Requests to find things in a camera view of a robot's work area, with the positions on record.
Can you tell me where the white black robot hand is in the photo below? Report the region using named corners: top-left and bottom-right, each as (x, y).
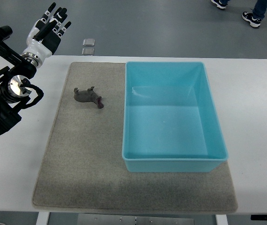
top-left (22, 2), bottom-right (71, 62)

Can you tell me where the brown hippo toy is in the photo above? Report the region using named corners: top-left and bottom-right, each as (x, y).
top-left (74, 86), bottom-right (104, 109)

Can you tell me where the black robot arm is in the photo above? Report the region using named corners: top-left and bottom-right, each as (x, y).
top-left (0, 26), bottom-right (44, 135)

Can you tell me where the blue plastic box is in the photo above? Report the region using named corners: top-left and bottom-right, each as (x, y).
top-left (122, 61), bottom-right (228, 173)

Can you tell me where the lower metal floor plate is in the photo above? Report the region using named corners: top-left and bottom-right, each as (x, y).
top-left (82, 48), bottom-right (95, 56)

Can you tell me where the beige felt mat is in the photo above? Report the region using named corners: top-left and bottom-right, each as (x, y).
top-left (32, 62), bottom-right (237, 214)

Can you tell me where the left white black sneaker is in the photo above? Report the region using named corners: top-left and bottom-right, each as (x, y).
top-left (211, 0), bottom-right (227, 10)

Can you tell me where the white black sneaker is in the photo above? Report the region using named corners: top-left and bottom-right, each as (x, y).
top-left (211, 0), bottom-right (227, 10)
top-left (242, 12), bottom-right (261, 28)

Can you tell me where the grey metal table crossbar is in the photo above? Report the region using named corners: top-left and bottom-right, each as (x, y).
top-left (77, 214), bottom-right (195, 225)

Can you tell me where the right white black sneaker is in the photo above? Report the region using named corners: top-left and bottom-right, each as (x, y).
top-left (242, 12), bottom-right (261, 28)

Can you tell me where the blue jeans leg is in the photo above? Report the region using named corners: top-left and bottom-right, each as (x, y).
top-left (252, 0), bottom-right (267, 20)

